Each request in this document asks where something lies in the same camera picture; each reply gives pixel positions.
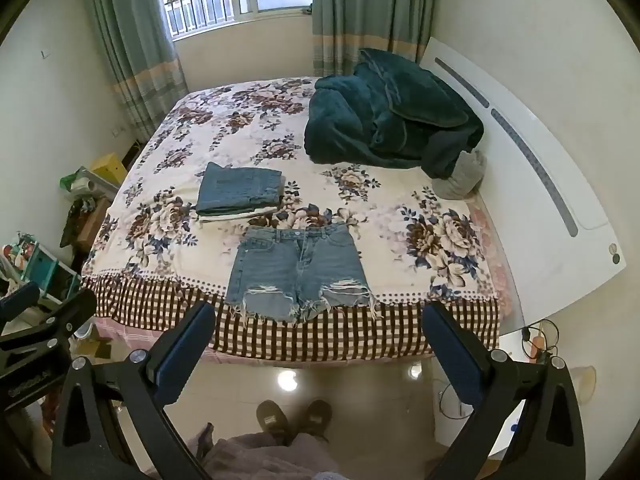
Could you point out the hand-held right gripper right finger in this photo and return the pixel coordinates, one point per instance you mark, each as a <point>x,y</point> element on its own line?
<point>451,356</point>

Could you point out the green striped curtain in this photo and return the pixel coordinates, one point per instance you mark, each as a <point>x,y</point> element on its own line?
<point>365,10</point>
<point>135,35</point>

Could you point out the folded blue denim pants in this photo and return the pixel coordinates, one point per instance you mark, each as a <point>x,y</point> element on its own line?
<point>240,187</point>

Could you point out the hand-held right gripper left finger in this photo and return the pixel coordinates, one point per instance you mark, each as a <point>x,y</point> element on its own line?
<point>184,352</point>

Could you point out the person's left shoe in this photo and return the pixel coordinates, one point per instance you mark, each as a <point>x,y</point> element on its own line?
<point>271,420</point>

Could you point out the person's grey clothing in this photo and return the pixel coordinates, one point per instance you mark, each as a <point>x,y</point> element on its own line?
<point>270,460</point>

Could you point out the person's shoe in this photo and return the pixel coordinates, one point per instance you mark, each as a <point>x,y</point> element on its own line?
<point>318,417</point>
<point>271,420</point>

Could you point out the white nightstand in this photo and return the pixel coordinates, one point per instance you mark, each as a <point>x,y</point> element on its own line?
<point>510,410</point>

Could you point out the grey cloth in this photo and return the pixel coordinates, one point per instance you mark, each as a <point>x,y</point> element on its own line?
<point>462,177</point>

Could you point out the white and teal shelf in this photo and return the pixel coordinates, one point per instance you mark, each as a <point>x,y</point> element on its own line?
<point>45,272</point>

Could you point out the brown wooden stool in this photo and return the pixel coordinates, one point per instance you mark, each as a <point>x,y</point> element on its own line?
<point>85,222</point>

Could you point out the ripped denim shorts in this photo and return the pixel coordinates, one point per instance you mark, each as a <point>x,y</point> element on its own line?
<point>297,272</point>

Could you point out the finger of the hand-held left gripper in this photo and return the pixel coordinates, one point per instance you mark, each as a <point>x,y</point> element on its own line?
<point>20,301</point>
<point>60,317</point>

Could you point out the white headboard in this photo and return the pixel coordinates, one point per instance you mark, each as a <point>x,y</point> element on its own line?
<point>540,200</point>

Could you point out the green plastic bag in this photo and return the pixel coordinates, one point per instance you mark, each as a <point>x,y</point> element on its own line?
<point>82,182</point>

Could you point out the teal fleece blanket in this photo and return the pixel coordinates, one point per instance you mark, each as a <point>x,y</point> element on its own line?
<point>380,120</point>

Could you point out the person's right shoe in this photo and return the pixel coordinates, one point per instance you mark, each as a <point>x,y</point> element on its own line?
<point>318,417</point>

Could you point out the bed with floral sheet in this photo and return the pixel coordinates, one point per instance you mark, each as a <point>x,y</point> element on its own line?
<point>215,125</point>

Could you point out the yellow box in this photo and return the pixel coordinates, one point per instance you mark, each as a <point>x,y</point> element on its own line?
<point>109,167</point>

